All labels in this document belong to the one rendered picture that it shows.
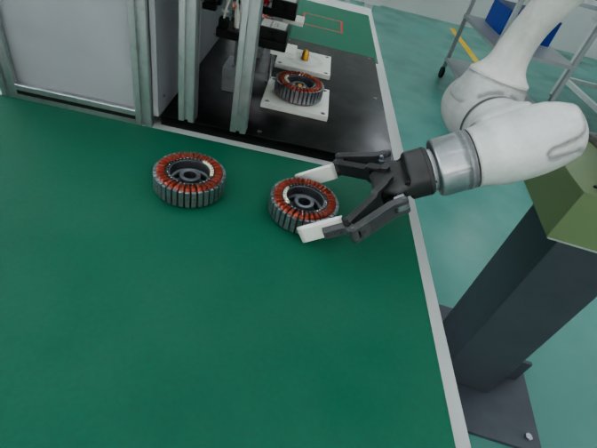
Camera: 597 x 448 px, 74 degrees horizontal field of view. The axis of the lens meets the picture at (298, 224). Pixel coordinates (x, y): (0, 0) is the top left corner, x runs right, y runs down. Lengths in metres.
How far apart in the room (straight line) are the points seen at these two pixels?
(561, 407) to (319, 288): 1.30
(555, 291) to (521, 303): 0.09
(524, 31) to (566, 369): 1.38
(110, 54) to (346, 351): 0.62
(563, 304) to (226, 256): 0.92
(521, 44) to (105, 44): 0.68
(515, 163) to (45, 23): 0.77
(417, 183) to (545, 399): 1.23
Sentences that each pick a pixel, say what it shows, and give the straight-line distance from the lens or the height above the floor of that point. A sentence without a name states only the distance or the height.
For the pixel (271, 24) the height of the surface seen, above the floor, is 0.92.
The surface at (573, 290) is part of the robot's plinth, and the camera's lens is 1.20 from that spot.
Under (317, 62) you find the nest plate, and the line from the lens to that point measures 1.20.
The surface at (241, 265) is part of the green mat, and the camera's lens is 0.56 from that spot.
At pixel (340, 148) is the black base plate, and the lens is 0.83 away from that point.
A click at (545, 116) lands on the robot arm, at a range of 0.65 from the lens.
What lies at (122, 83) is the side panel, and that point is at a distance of 0.83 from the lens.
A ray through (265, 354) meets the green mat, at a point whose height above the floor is 0.75.
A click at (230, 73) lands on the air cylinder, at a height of 0.81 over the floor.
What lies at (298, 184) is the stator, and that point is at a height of 0.78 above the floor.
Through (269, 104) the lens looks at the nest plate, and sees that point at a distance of 0.90.
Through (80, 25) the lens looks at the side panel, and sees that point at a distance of 0.82.
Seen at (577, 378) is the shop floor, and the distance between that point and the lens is 1.88.
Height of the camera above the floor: 1.17
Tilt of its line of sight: 41 degrees down
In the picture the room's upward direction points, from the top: 15 degrees clockwise
